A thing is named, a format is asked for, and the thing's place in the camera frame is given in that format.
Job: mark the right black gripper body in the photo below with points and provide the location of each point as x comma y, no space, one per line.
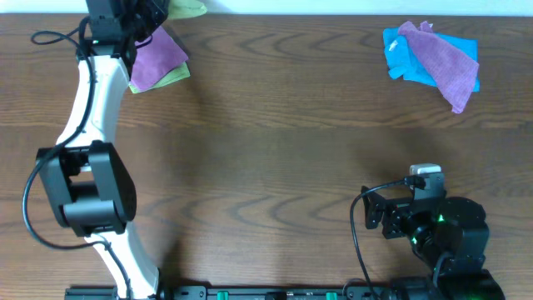
373,209

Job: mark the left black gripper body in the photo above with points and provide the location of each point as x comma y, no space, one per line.
136,11

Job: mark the green microfiber cloth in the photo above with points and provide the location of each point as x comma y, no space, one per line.
183,9

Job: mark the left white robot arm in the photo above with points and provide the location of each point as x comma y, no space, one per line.
88,187

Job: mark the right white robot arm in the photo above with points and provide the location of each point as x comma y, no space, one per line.
449,234

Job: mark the folded green cloth under purple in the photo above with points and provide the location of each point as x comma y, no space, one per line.
143,83

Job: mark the purple cloth on blue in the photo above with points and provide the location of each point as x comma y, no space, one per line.
454,72

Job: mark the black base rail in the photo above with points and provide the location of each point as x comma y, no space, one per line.
258,293

